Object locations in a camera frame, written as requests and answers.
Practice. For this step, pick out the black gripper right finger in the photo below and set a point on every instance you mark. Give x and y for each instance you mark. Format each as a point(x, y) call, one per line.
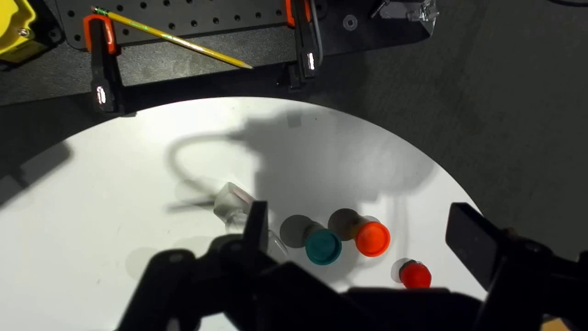
point(471, 242)

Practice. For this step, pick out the small red round container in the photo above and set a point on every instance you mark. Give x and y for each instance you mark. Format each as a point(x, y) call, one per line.
point(415, 277)

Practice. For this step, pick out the orange-lid dough tub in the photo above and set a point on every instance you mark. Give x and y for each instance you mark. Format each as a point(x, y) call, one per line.
point(371, 240)

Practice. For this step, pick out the orange black clamp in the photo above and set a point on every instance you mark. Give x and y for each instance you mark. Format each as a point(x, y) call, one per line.
point(305, 38)
point(101, 67)

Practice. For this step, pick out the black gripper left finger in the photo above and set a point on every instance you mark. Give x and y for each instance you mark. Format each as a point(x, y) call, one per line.
point(257, 223)

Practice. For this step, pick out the crumpled clear plastic wrap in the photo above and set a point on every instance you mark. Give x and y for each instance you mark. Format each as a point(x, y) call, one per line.
point(406, 12)

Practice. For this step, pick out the teal-lid dough tub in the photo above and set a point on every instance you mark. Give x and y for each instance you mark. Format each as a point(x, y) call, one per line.
point(322, 247)

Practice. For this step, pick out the yellow emergency stop button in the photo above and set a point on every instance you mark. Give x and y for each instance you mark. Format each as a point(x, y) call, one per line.
point(11, 25)

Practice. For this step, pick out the yellow pencil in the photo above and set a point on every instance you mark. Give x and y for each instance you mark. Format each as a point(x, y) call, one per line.
point(177, 39)

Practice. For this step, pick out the clear bottle white cap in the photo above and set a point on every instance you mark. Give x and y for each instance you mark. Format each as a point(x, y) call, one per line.
point(232, 199)

